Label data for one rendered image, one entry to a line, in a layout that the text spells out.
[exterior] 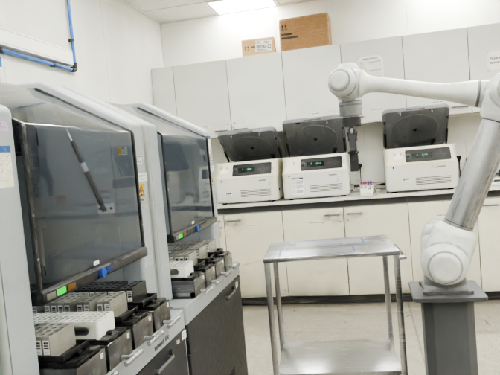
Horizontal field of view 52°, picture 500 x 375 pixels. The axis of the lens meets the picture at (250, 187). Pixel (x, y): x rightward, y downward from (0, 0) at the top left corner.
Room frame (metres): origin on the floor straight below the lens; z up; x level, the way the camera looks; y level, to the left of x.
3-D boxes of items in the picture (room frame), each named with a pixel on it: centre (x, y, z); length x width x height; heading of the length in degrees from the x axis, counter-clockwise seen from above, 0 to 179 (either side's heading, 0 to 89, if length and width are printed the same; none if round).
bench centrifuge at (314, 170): (4.59, -0.61, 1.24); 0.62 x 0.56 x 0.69; 167
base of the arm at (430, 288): (2.01, -0.73, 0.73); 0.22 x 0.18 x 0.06; 167
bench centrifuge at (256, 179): (4.72, -0.04, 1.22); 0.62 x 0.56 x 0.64; 165
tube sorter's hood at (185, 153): (2.41, 0.50, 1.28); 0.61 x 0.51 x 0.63; 167
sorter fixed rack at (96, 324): (1.47, 0.58, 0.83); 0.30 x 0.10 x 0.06; 77
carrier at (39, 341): (1.30, 0.54, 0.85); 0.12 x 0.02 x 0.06; 167
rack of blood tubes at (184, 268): (2.16, 0.42, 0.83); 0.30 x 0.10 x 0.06; 77
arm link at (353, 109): (2.06, -0.42, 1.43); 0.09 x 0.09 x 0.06
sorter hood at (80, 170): (1.57, 0.70, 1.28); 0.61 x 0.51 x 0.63; 167
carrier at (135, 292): (1.74, 0.41, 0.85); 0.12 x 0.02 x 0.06; 167
